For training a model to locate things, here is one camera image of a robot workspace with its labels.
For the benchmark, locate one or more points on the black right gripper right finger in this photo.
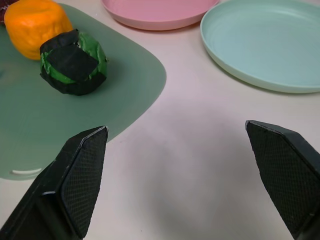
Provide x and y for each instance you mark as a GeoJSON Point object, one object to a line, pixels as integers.
{"type": "Point", "coordinates": [285, 172]}

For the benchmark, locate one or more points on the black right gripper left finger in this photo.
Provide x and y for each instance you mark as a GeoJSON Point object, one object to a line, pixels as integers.
{"type": "Point", "coordinates": [75, 180]}

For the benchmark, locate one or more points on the green and black toy vegetable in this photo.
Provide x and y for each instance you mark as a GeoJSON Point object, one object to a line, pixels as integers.
{"type": "Point", "coordinates": [72, 62]}

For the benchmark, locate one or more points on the light green plate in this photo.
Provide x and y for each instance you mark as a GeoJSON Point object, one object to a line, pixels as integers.
{"type": "Point", "coordinates": [267, 40]}

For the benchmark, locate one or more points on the orange toy fruit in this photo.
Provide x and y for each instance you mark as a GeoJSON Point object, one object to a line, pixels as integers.
{"type": "Point", "coordinates": [35, 27]}

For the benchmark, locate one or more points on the pink plate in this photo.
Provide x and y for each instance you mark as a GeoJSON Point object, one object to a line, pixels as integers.
{"type": "Point", "coordinates": [160, 12]}

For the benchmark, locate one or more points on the dark green cutting board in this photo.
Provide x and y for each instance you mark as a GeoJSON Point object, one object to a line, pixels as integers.
{"type": "Point", "coordinates": [62, 112]}

